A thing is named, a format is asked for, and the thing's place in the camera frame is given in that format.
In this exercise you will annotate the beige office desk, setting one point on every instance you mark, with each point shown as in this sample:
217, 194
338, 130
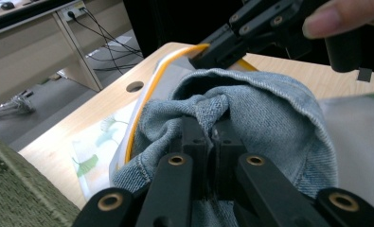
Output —
26, 53

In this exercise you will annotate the white power strip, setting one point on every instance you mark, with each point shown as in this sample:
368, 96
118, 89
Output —
74, 12

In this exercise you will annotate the black tape piece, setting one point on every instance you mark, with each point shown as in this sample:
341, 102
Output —
365, 75

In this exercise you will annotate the folded metal stand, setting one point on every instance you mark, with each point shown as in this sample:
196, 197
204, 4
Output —
11, 105

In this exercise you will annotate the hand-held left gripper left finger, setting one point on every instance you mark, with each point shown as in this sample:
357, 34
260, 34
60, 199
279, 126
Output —
192, 148

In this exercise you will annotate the white leaf-print laundry bag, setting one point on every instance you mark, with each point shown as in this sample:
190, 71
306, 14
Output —
96, 151

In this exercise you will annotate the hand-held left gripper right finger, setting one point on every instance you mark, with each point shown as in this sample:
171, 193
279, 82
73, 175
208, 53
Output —
227, 151

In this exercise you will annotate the black computer mouse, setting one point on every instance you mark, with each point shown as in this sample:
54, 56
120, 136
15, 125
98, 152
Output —
7, 5

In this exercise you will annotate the blue denim jeans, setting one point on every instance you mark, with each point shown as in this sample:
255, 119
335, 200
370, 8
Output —
263, 119

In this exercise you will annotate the green woven basket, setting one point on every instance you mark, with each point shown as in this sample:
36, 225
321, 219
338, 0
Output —
20, 189

